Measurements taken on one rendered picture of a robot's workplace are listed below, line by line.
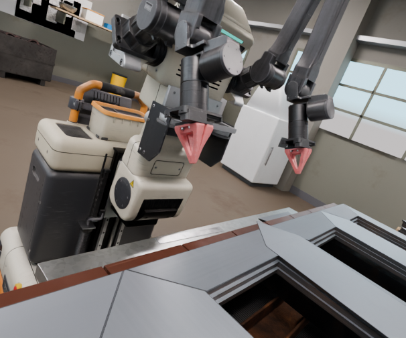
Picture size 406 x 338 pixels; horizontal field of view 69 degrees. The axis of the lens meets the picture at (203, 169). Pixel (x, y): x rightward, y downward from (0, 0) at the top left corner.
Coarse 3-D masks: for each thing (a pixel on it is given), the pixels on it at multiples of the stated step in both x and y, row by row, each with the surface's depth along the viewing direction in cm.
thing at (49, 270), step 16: (288, 208) 160; (224, 224) 112; (240, 224) 117; (144, 240) 83; (192, 240) 93; (80, 256) 68; (96, 256) 70; (112, 256) 72; (128, 256) 74; (48, 272) 60; (64, 272) 62
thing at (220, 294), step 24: (312, 240) 83; (264, 264) 61; (288, 264) 65; (384, 264) 90; (216, 288) 48; (240, 288) 53; (312, 288) 61; (336, 312) 57; (360, 336) 54; (384, 336) 53
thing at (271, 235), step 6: (264, 228) 77; (270, 228) 78; (276, 228) 80; (264, 234) 73; (270, 234) 74; (276, 234) 76; (282, 234) 77; (288, 234) 79; (294, 234) 80; (264, 240) 70; (270, 240) 71; (276, 240) 72; (282, 240) 73
